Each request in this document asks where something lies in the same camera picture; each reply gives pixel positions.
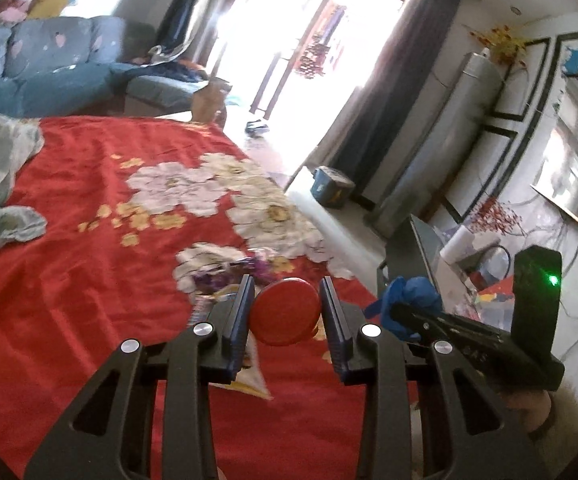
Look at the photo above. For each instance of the dark shiny wrapper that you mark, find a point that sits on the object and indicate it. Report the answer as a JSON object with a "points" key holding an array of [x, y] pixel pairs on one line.
{"points": [[219, 272]]}

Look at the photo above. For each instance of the blue storage box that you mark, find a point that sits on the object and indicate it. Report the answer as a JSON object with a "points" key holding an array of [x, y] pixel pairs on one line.
{"points": [[331, 187]]}

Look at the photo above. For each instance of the yellow cushion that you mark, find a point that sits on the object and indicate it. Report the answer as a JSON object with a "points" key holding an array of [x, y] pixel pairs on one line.
{"points": [[56, 2]]}

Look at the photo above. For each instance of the person's right hand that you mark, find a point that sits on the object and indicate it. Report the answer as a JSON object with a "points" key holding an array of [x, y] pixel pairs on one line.
{"points": [[524, 410]]}

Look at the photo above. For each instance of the brown paper bag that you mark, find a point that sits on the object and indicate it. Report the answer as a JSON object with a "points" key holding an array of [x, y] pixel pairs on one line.
{"points": [[209, 102]]}

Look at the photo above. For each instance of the person's right forearm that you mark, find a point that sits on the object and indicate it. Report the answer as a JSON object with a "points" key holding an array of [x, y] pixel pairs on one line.
{"points": [[571, 415]]}

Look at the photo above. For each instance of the pile of pink clothes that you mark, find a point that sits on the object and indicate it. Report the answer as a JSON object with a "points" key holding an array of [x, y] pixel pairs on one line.
{"points": [[9, 12]]}

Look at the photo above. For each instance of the glass top television cabinet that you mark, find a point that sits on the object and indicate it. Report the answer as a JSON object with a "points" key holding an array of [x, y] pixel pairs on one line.
{"points": [[409, 245]]}

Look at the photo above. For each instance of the red floral blanket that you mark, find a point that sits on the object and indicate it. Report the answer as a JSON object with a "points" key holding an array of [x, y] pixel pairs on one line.
{"points": [[94, 210]]}

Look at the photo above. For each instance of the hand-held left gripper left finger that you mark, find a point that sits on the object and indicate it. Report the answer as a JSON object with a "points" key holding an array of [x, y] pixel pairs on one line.
{"points": [[241, 320]]}

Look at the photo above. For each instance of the dark blue pouch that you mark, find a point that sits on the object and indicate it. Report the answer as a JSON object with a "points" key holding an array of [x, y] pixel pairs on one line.
{"points": [[257, 126]]}

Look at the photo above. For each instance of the red printed board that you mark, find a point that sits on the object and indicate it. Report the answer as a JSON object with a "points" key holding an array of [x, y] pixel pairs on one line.
{"points": [[494, 292]]}

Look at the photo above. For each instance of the yellow artificial flowers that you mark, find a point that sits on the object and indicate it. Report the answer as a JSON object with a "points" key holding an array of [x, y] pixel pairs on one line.
{"points": [[501, 42]]}

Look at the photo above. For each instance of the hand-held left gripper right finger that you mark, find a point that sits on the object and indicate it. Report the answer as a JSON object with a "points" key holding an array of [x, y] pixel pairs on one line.
{"points": [[331, 320]]}

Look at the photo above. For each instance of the dark blue clothes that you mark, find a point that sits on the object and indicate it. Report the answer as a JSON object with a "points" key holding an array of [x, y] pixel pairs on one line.
{"points": [[179, 67]]}

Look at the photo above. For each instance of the blue patterned sofa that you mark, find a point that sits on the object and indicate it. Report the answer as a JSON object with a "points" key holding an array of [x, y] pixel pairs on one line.
{"points": [[54, 55]]}

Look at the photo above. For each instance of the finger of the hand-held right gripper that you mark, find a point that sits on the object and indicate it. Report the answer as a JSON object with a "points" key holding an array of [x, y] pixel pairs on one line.
{"points": [[419, 321]]}

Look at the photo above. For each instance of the red berry branches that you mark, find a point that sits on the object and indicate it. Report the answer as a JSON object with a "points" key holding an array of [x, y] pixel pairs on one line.
{"points": [[494, 215]]}

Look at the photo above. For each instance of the white yellow snack packet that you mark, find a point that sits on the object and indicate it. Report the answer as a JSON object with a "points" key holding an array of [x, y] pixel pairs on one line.
{"points": [[254, 380]]}

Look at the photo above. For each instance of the hanging colourful laundry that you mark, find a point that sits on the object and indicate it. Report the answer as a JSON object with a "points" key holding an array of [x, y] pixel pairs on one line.
{"points": [[319, 50]]}

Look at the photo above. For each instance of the dark blue curtain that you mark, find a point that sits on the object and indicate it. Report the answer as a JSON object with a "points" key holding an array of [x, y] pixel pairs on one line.
{"points": [[184, 10]]}

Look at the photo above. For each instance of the grey standing air conditioner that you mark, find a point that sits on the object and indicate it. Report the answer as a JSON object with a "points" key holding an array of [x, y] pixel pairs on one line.
{"points": [[434, 140]]}

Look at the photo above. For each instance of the grey curtain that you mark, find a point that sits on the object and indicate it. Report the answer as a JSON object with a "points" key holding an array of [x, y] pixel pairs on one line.
{"points": [[399, 60]]}

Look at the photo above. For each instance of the red round lid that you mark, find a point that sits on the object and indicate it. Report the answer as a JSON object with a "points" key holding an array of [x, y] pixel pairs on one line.
{"points": [[284, 312]]}

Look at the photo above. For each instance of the white paper towel roll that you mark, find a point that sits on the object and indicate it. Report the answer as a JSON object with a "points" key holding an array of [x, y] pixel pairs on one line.
{"points": [[461, 245]]}

